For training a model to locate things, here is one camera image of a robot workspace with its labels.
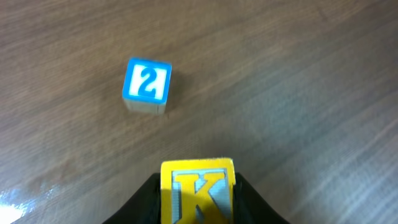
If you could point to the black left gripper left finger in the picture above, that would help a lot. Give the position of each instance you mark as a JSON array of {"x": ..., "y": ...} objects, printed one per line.
[{"x": 143, "y": 207}]

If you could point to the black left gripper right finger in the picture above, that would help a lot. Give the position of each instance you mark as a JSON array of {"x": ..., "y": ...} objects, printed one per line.
[{"x": 250, "y": 208}]

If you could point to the yellow K block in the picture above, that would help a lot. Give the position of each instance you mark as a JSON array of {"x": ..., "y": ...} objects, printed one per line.
[{"x": 197, "y": 191}]

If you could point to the blue number 2 block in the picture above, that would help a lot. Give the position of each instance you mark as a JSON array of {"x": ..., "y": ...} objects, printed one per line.
[{"x": 146, "y": 85}]

